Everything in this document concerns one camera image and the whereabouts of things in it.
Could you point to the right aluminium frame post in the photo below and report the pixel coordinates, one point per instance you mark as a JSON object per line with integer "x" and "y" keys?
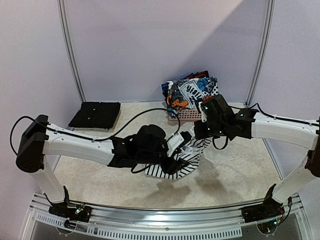
{"x": 262, "y": 51}

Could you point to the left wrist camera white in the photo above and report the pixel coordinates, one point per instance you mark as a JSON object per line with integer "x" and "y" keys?
{"x": 177, "y": 141}

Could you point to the aluminium front rail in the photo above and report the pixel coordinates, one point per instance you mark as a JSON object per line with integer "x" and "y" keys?
{"x": 207, "y": 223}

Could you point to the colourful printed clothes pile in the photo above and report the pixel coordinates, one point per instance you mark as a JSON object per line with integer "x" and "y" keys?
{"x": 183, "y": 94}

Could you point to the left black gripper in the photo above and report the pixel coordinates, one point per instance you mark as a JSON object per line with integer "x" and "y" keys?
{"x": 174, "y": 166}

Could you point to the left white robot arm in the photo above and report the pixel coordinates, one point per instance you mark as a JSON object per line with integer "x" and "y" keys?
{"x": 148, "y": 146}

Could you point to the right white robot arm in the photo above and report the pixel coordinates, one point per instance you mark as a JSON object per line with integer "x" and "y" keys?
{"x": 219, "y": 120}

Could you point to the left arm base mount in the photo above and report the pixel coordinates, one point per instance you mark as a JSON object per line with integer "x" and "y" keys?
{"x": 73, "y": 213}

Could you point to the folded black shirt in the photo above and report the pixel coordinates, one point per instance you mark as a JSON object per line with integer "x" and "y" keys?
{"x": 101, "y": 115}

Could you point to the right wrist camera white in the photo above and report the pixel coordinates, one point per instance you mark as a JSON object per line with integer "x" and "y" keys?
{"x": 201, "y": 110}

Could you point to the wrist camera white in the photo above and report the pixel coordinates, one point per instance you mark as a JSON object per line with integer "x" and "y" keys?
{"x": 177, "y": 141}
{"x": 201, "y": 110}

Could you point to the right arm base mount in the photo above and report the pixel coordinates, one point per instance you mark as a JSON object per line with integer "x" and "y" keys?
{"x": 268, "y": 215}

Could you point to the pink plastic laundry basket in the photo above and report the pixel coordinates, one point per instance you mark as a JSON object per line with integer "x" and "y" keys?
{"x": 184, "y": 115}

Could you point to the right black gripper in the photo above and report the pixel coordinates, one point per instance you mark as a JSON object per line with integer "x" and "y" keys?
{"x": 200, "y": 128}

